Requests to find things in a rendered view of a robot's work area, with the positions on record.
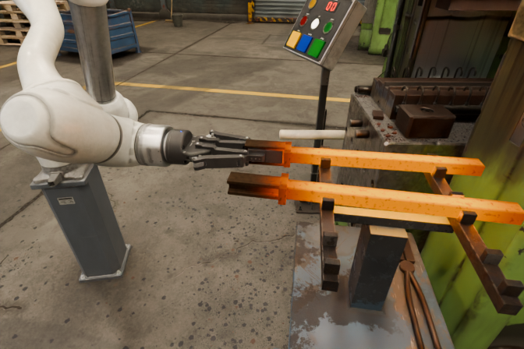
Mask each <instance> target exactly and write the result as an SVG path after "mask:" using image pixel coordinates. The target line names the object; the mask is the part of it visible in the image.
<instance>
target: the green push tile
mask: <svg viewBox="0 0 524 349"><path fill-rule="evenodd" d="M325 44H326V41H322V40H319V39H317V38H315V40H314V42H313V44H312V46H311V48H310V49H309V51H308V53H307V54H308V55H310V56H312V57H314V58H318V56H319V55H320V53H321V51H322V49H323V47H324V45H325Z"/></svg>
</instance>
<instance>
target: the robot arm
mask: <svg viewBox="0 0 524 349"><path fill-rule="evenodd" d="M12 1H13V2H14V3H15V4H16V5H17V6H18V7H19V9H20V10H21V11H22V12H23V14H24V15H25V16H26V17H27V18H28V20H29V21H30V24H31V27H30V29H29V31H28V33H27V35H26V37H25V39H24V41H23V43H22V45H21V47H20V49H19V53H18V56H17V69H18V73H19V79H20V82H21V85H22V88H23V91H20V92H19V93H16V94H14V95H12V96H11V97H10V98H9V99H8V100H7V101H6V102H5V103H4V104H3V106H2V109H1V110H0V128H1V130H2V133H3V135H4V136H5V137H6V139H7V140H8V141H9V142H10V143H11V144H13V145H14V146H16V147H17V148H19V149H20V150H22V151H24V152H26V153H28V154H31V155H33V156H35V157H36V158H37V159H38V161H39V163H40V164H41V168H42V170H41V172H40V173H39V175H37V176H36V177H35V178H34V179H33V182H34V184H39V183H43V182H47V183H48V185H49V186H51V187H52V186H56V185H57V184H58V183H59V182H60V181H68V180H77V181H79V180H82V179H84V177H85V173H86V172H87V169H88V168H89V166H90V165H91V164H96V165H98V166H103V167H134V166H138V165H144V166H158V167H168V166H170V165H171V164H181V165H187V164H189V163H190V162H192V163H193V168H194V170H195V171H199V170H203V169H206V168H235V167H244V164H246V166H248V165H249V161H254V162H264V163H276V164H282V161H283V150H277V149H265V148H253V147H249V149H248V150H246V148H245V143H246V140H247V139H251V138H250V137H248V136H238V135H233V134H228V133H223V132H217V131H214V130H210V131H209V133H210V134H209V135H207V136H194V135H193V134H192V133H191V131H190V130H186V129H174V128H172V127H171V126H170V125H153V124H144V123H140V122H138V121H137V120H138V114H137V110H136V108H135V106H134V105H133V103H132V102H131V101H130V100H128V99H126V98H124V97H123V96H122V95H121V94H120V93H119V92H118V91H116V90H115V79H114V72H113V64H112V52H111V41H110V34H109V27H108V14H107V6H106V3H107V2H108V0H68V1H69V8H70V12H71V17H72V20H73V27H74V31H75V35H76V42H77V47H78V51H79V55H80V62H81V66H82V70H83V78H84V82H85V86H86V90H87V92H86V91H85V90H84V89H83V88H82V86H81V85H80V84H78V82H76V81H73V80H71V79H63V78H62V77H61V76H60V75H59V73H58V71H57V69H56V68H55V59H56V58H57V55H58V52H59V50H60V47H61V46H62V42H63V39H64V33H65V31H64V26H63V22H62V18H61V16H60V13H59V10H58V7H57V5H56V3H55V0H12ZM204 161H205V162H204ZM237 162H238V163H237Z"/></svg>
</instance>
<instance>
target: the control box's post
mask: <svg viewBox="0 0 524 349"><path fill-rule="evenodd" d="M329 76H330V71H329V70H327V69H325V68H323V67H322V69H321V77H320V93H319V101H318V109H317V123H316V130H323V126H324V113H325V107H326V100H327V93H328V84H329ZM320 146H321V139H315V140H314V145H313V148H320ZM318 165H319V164H312V167H311V171H312V173H317V172H318ZM310 181H311V182H317V174H311V175H310Z"/></svg>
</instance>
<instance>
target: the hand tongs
mask: <svg viewBox="0 0 524 349"><path fill-rule="evenodd" d="M399 262H400V264H399V269H400V270H401V271H402V272H403V273H404V274H405V296H406V301H407V305H408V308H409V314H410V318H411V321H412V327H413V330H414V333H415V337H416V342H417V346H418V349H425V347H424V344H423V339H422V336H421V332H420V328H419V324H418V321H417V318H416V313H415V309H414V306H413V302H412V294H411V287H410V281H411V282H412V284H413V286H414V288H415V290H416V293H417V294H418V297H419V299H420V302H421V305H422V307H423V311H424V315H425V317H426V320H427V325H428V327H429V331H430V335H431V338H432V341H433V343H434V348H435V349H441V344H440V341H439V339H438V336H437V331H436V329H435V326H434V322H433V320H432V317H431V314H430V310H429V307H428V304H427V301H426V299H425V297H424V295H423V292H422V290H421V288H420V286H419V284H418V282H417V280H416V278H415V277H414V275H413V273H414V271H415V266H414V265H413V264H414V263H415V259H414V255H413V253H412V249H411V246H410V244H409V239H408V240H407V242H406V244H405V248H404V251H403V253H402V257H401V259H400V261H399Z"/></svg>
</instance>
